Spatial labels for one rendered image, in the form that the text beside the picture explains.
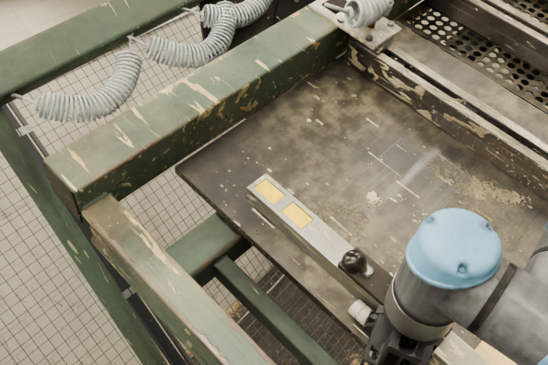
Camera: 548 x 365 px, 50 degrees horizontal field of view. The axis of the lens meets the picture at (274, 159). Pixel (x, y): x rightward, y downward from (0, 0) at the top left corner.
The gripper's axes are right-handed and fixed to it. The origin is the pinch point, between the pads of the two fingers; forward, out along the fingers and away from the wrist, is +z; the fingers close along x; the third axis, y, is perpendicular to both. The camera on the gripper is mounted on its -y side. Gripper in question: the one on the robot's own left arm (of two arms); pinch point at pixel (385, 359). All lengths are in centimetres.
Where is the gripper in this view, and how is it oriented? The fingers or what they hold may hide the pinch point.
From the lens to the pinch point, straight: 86.8
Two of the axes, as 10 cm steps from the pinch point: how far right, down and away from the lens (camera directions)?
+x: 9.1, 3.5, -2.1
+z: -0.6, 6.3, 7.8
